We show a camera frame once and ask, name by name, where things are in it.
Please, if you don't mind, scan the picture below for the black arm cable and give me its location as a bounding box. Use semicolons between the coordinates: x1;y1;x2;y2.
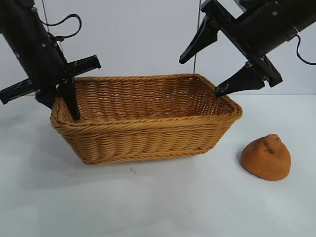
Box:
31;6;82;50
287;34;316;66

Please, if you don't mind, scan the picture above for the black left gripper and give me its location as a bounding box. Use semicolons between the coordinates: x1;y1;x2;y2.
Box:
0;34;102;121

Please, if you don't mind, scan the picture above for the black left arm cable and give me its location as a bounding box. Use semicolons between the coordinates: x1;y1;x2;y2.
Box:
31;6;82;50

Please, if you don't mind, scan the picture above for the tan woven wicker basket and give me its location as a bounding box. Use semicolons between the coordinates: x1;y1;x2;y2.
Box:
50;73;243;166

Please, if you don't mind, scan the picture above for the brown bread roll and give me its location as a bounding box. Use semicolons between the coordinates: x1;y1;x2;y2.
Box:
240;133;292;181

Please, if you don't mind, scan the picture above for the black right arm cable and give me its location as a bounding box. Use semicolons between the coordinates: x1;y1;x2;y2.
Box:
287;34;316;66

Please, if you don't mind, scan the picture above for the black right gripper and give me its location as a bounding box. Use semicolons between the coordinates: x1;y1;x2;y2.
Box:
179;0;299;97

